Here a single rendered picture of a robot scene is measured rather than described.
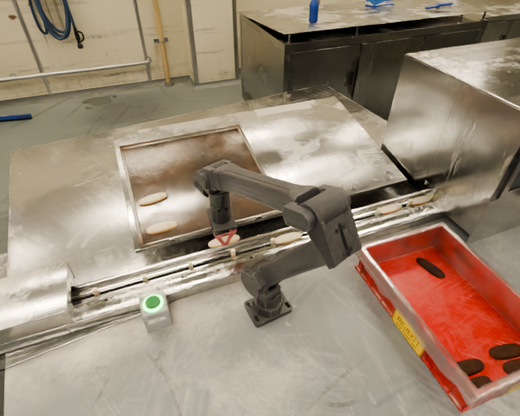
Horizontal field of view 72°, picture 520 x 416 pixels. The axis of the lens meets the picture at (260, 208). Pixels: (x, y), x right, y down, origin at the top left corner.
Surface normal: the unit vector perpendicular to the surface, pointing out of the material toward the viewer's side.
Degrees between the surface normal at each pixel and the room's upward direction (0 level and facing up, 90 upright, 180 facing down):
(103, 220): 0
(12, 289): 0
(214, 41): 90
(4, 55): 90
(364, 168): 10
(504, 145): 90
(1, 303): 0
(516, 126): 90
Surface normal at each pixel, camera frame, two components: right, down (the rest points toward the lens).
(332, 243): 0.53, 0.03
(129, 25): 0.37, 0.61
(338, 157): 0.07, -0.64
